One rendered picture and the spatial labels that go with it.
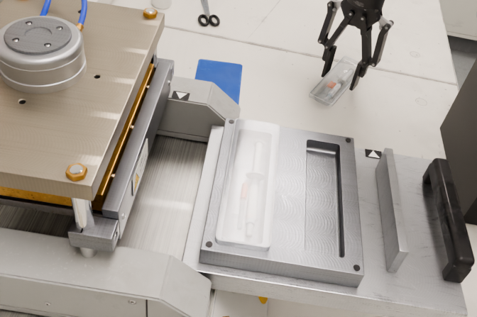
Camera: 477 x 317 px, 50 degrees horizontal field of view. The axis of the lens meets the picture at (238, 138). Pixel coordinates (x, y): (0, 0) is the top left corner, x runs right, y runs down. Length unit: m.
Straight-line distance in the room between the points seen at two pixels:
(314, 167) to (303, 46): 0.66
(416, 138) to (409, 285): 0.56
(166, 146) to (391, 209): 0.30
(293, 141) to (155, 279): 0.25
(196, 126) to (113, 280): 0.27
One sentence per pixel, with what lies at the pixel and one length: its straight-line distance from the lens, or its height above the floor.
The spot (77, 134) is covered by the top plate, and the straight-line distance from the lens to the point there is 0.46.
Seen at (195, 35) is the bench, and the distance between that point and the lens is 1.25.
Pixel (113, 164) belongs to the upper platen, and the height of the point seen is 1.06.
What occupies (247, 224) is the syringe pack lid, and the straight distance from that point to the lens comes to 0.53.
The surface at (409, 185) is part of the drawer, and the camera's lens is 0.67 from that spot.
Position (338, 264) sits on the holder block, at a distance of 0.54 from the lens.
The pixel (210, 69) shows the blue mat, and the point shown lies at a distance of 1.14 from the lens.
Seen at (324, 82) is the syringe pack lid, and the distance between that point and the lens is 1.12.
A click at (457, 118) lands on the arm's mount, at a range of 1.07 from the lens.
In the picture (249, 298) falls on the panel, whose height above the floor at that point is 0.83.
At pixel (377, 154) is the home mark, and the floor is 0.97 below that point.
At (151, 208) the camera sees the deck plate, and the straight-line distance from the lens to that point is 0.63.
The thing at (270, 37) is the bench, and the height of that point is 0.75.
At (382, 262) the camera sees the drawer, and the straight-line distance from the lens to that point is 0.59.
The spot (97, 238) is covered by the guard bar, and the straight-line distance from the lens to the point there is 0.47.
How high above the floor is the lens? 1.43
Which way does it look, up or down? 44 degrees down
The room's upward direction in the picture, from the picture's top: 9 degrees clockwise
